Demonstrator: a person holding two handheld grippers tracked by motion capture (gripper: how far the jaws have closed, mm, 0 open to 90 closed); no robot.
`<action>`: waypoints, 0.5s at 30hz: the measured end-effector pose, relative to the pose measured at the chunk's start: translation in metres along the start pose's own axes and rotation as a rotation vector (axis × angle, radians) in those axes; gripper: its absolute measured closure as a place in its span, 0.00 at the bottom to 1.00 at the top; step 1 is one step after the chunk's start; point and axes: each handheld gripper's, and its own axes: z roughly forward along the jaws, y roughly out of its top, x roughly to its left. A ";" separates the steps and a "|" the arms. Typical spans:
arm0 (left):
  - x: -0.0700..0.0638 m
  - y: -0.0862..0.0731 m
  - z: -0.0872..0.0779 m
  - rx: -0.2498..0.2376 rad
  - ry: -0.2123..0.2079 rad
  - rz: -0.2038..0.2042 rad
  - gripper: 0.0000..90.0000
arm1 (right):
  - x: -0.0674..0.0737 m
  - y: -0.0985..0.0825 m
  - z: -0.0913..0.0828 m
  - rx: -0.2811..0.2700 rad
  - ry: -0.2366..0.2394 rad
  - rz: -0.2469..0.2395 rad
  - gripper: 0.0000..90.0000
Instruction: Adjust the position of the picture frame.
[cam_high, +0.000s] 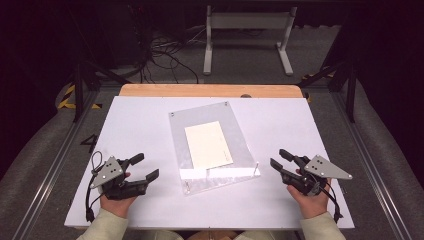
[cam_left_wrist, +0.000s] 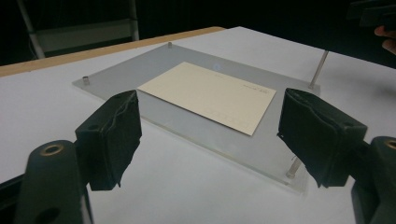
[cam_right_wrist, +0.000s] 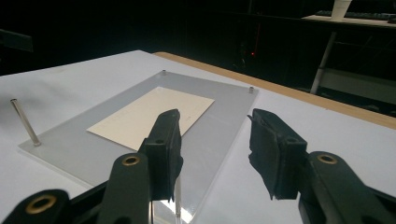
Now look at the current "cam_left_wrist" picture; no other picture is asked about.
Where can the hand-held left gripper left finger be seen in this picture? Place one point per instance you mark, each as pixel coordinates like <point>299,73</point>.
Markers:
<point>109,140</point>

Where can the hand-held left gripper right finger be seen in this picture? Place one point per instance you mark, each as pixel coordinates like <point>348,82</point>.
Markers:
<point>320,140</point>

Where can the clear acrylic frame panel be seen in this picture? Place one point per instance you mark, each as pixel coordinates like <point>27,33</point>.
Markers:
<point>174,121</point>

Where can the cream paper card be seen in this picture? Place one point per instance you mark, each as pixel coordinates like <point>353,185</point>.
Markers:
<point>208,95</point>

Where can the long metal standoff rod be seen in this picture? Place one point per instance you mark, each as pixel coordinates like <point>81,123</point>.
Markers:
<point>318,70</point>

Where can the white table mat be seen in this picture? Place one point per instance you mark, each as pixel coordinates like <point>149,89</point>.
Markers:
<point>186,196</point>

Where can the metal stand shelf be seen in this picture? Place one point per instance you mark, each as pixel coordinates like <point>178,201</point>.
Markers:
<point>81,35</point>

